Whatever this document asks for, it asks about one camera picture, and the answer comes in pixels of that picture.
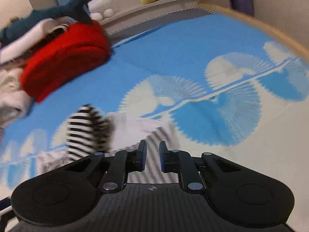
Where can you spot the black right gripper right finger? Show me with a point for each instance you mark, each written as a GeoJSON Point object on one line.
{"type": "Point", "coordinates": [235, 193]}

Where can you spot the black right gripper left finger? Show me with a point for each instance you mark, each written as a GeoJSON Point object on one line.
{"type": "Point", "coordinates": [68, 193]}

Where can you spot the white and striped garment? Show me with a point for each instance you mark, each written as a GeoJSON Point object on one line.
{"type": "Point", "coordinates": [87, 131]}

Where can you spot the folded cream blanket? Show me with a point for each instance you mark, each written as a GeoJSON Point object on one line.
{"type": "Point", "coordinates": [15, 102]}

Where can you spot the blue and cream bedsheet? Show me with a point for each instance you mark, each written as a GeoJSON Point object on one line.
{"type": "Point", "coordinates": [226, 87]}

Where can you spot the red knitted blanket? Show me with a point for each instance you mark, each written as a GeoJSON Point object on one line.
{"type": "Point", "coordinates": [80, 49]}

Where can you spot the folded white bedding stack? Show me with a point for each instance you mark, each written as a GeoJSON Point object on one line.
{"type": "Point", "coordinates": [21, 49]}

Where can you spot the white round plush toy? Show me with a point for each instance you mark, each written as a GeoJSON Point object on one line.
{"type": "Point", "coordinates": [100, 9]}

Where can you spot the wooden bed frame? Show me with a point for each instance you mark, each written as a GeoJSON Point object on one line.
{"type": "Point", "coordinates": [271, 31]}

